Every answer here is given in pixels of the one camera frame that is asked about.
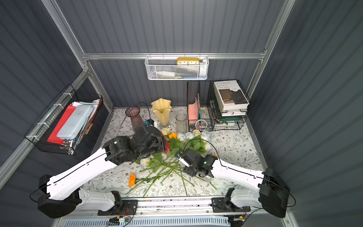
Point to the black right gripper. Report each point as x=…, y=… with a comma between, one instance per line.
x=186, y=158

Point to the red wallet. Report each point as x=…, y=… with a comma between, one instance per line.
x=166, y=144

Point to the white hardcover book stack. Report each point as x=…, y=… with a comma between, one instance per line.
x=231, y=99

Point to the white rose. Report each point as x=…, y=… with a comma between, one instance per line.
x=181, y=137

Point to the white plastic case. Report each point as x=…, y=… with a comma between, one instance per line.
x=75, y=122

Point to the masking tape roll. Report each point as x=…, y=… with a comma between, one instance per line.
x=201, y=124

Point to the clear glass vase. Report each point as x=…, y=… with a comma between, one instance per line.
x=181, y=123

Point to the purple glass vase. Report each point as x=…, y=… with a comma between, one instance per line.
x=136, y=120

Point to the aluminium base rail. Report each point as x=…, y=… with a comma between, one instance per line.
x=197, y=211

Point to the black wire wall basket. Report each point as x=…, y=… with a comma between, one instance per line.
x=40, y=131

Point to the red folder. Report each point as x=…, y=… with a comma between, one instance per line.
x=53, y=138

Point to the black wire desk organizer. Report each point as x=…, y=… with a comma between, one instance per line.
x=205, y=92

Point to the cream rose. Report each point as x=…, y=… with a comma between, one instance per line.
x=166, y=131

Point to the white wire wall basket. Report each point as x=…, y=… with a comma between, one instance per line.
x=165, y=68

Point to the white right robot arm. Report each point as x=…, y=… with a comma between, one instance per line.
x=266, y=189

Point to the yellow ruffled vase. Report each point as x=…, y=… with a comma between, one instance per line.
x=162, y=108

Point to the orange flower lower left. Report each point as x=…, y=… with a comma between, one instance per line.
x=132, y=180

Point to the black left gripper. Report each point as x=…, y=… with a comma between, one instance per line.
x=158, y=139

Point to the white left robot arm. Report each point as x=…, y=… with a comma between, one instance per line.
x=63, y=193

